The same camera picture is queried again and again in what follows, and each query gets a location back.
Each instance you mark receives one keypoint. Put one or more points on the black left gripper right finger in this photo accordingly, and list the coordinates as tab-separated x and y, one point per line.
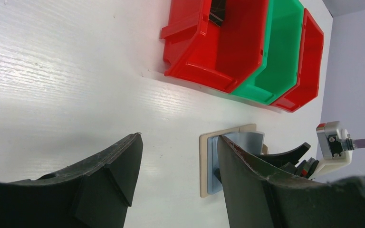
260	195

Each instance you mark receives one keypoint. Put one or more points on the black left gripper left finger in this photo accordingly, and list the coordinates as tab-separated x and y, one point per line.
95	192

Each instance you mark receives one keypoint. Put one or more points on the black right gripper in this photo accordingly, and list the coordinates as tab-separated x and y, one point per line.
287	161

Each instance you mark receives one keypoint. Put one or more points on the beige card holder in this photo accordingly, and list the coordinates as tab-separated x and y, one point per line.
247	137

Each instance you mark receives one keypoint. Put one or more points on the black credit card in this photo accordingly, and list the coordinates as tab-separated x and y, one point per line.
217	12

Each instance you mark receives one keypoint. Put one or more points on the right red bin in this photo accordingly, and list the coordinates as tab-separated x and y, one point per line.
309	65

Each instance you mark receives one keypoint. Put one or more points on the red bin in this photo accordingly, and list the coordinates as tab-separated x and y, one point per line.
309	65
220	57

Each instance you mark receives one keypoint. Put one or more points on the green middle bin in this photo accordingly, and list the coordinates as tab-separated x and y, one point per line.
279	67

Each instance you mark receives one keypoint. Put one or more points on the left red bin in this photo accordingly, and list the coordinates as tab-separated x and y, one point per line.
220	57

